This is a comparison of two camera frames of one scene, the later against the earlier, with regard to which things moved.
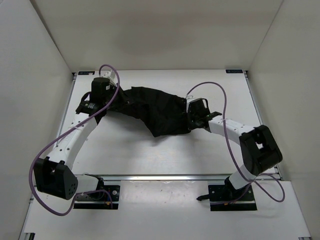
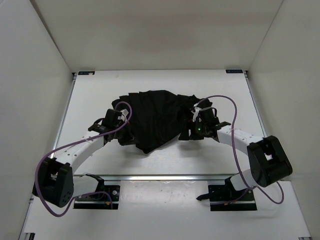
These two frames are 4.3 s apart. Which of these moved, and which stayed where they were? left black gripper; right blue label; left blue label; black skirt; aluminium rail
Moved: left black gripper; black skirt
Stayed: aluminium rail; left blue label; right blue label
